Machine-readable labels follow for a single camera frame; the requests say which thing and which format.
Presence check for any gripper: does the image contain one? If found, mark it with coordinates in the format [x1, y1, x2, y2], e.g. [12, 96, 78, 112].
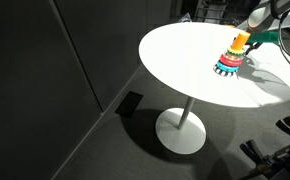
[244, 31, 281, 56]

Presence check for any orange stacking peg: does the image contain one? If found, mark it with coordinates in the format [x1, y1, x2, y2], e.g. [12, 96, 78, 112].
[231, 31, 252, 51]

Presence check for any black metal rack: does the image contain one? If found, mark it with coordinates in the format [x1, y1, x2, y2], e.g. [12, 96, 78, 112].
[194, 0, 229, 24]

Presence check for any black floor plate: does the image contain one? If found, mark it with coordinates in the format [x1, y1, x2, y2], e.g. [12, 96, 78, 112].
[114, 90, 144, 119]

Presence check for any green scalloped ring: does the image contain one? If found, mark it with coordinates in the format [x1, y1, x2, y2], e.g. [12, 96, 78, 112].
[226, 45, 246, 57]

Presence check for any clear plastic ring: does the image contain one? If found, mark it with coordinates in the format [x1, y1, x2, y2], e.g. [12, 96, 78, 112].
[223, 51, 244, 62]

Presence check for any red ring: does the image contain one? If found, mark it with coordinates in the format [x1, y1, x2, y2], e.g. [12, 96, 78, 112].
[219, 54, 243, 67]

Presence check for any blue ring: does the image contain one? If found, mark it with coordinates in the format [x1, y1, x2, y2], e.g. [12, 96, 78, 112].
[215, 60, 240, 73]

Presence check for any large black and white ring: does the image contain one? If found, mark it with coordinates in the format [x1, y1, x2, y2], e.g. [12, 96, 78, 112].
[213, 64, 236, 78]

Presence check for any white table pedestal base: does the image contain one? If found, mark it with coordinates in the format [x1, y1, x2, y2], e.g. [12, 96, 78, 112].
[155, 96, 207, 155]

